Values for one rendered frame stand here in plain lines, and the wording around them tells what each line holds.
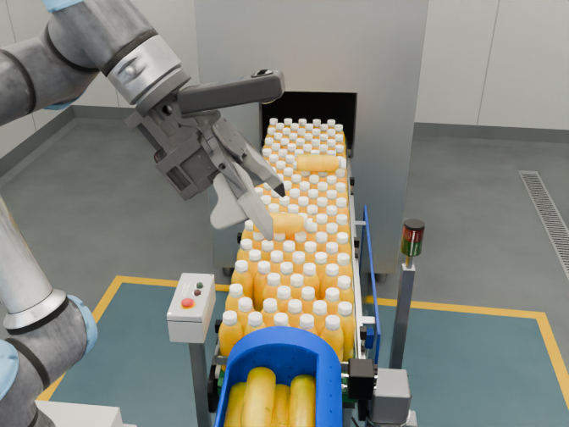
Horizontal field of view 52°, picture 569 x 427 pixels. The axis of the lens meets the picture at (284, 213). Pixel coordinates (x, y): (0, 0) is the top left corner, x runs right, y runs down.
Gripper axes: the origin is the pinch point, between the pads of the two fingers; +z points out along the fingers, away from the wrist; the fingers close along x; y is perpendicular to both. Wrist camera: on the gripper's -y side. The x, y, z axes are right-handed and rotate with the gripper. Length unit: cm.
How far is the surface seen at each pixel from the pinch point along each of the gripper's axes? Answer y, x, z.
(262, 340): 39, -51, 33
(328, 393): 30, -41, 48
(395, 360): 35, -109, 90
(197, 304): 61, -80, 25
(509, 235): -20, -320, 179
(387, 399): 35, -78, 81
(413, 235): 3, -98, 51
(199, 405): 91, -91, 57
